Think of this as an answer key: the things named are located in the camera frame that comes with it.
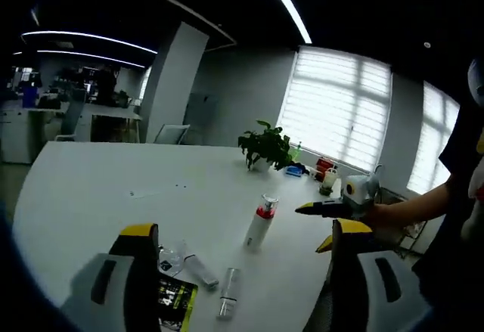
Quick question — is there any green potted plant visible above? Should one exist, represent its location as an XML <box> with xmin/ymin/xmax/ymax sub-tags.
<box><xmin>237</xmin><ymin>119</ymin><xmax>294</xmax><ymax>173</ymax></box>

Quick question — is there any bright window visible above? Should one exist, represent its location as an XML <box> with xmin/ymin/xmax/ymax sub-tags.
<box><xmin>279</xmin><ymin>46</ymin><xmax>394</xmax><ymax>174</ymax></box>
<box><xmin>406</xmin><ymin>80</ymin><xmax>461</xmax><ymax>197</ymax></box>

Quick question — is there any red box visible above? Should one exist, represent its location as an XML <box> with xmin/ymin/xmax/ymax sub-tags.
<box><xmin>315</xmin><ymin>156</ymin><xmax>336</xmax><ymax>172</ymax></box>

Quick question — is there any long curved ceiling light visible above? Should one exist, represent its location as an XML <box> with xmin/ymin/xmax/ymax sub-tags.
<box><xmin>20</xmin><ymin>30</ymin><xmax>159</xmax><ymax>55</ymax></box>

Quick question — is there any small red-label skincare bottle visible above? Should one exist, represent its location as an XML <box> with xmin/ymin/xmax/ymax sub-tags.
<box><xmin>182</xmin><ymin>253</ymin><xmax>221</xmax><ymax>290</ymax></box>

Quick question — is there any small clear sachet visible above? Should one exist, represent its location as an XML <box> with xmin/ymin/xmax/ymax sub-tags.
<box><xmin>157</xmin><ymin>237</ymin><xmax>189</xmax><ymax>277</ymax></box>

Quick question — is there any white worn device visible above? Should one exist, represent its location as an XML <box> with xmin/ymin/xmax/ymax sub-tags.
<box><xmin>467</xmin><ymin>58</ymin><xmax>484</xmax><ymax>106</ymax></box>

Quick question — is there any blue bin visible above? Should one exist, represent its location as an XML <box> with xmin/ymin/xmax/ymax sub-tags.
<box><xmin>21</xmin><ymin>84</ymin><xmax>39</xmax><ymax>108</ymax></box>

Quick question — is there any wide ceiling light strip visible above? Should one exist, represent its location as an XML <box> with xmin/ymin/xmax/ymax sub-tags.
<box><xmin>256</xmin><ymin>0</ymin><xmax>313</xmax><ymax>45</ymax></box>

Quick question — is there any red-collared skincare pump bottle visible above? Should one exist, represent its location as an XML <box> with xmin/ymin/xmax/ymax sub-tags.
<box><xmin>243</xmin><ymin>192</ymin><xmax>281</xmax><ymax>254</ymax></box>

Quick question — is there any person's black shirt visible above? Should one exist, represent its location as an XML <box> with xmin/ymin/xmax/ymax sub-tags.
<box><xmin>411</xmin><ymin>97</ymin><xmax>484</xmax><ymax>310</ymax></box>

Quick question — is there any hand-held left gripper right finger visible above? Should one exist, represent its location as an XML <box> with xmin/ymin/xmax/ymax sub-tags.
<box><xmin>328</xmin><ymin>218</ymin><xmax>432</xmax><ymax>332</ymax></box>

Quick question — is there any black green sachet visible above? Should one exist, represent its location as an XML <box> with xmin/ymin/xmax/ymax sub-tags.
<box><xmin>157</xmin><ymin>278</ymin><xmax>200</xmax><ymax>330</ymax></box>

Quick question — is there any person's right hand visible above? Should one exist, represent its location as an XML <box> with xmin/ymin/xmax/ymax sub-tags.
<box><xmin>361</xmin><ymin>201</ymin><xmax>408</xmax><ymax>241</ymax></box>

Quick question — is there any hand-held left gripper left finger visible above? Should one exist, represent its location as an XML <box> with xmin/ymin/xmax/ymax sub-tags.
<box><xmin>60</xmin><ymin>222</ymin><xmax>162</xmax><ymax>332</ymax></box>

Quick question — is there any blue box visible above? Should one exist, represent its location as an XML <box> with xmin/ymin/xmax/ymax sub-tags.
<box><xmin>285</xmin><ymin>162</ymin><xmax>309</xmax><ymax>178</ymax></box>

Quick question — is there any white desk with wooden legs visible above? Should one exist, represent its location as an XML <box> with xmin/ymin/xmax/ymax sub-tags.
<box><xmin>81</xmin><ymin>103</ymin><xmax>143</xmax><ymax>144</ymax></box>

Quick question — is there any white frame chair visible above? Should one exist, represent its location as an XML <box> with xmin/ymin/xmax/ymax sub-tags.
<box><xmin>154</xmin><ymin>123</ymin><xmax>191</xmax><ymax>146</ymax></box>

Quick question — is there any long white office desk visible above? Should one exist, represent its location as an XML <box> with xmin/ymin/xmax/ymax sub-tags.
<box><xmin>0</xmin><ymin>107</ymin><xmax>42</xmax><ymax>165</ymax></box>

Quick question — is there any short curved ceiling light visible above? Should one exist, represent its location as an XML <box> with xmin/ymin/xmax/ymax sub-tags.
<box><xmin>36</xmin><ymin>48</ymin><xmax>147</xmax><ymax>69</ymax></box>

